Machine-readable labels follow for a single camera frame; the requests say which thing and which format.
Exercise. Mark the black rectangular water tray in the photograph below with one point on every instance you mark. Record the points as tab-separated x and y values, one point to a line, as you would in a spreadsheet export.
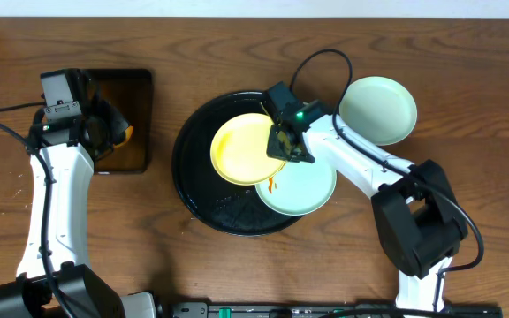
131	91

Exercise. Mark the round black serving tray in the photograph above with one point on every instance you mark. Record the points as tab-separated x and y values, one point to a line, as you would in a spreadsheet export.
221	205

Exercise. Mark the green and yellow scrub sponge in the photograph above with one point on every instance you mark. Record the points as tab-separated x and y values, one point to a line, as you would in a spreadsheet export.
123	137

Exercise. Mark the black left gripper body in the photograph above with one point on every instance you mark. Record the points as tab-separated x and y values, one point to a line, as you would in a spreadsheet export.
105	131

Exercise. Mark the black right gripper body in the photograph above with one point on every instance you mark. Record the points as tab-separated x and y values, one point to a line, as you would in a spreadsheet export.
287	144

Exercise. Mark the light green plate with stain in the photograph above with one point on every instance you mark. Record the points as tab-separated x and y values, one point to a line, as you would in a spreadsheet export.
299	188

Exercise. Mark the yellow plate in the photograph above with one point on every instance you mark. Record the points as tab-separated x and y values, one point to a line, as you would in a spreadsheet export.
238	151

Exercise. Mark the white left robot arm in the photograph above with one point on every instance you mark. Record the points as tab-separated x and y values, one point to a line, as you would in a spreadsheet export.
54	277

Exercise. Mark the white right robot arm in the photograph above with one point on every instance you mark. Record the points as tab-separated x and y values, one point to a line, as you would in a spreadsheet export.
419	222

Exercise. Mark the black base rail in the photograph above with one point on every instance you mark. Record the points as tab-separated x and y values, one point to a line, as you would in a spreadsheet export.
206	310

